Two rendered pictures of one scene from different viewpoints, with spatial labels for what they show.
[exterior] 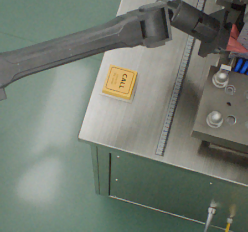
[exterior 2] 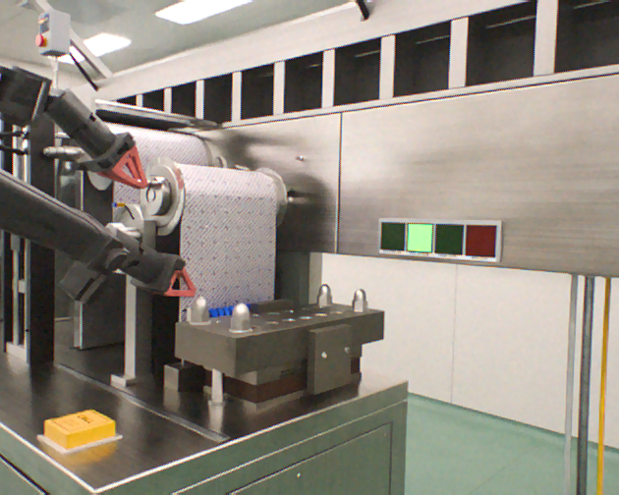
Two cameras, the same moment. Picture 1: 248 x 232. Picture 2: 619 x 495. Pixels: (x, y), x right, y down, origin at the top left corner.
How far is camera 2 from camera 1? 137 cm
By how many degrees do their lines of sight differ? 79
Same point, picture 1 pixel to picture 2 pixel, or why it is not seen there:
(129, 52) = not seen: hidden behind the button
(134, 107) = (132, 437)
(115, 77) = (69, 421)
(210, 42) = (164, 266)
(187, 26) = (132, 243)
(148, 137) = (188, 439)
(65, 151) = not seen: outside the picture
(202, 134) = (247, 343)
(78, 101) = not seen: outside the picture
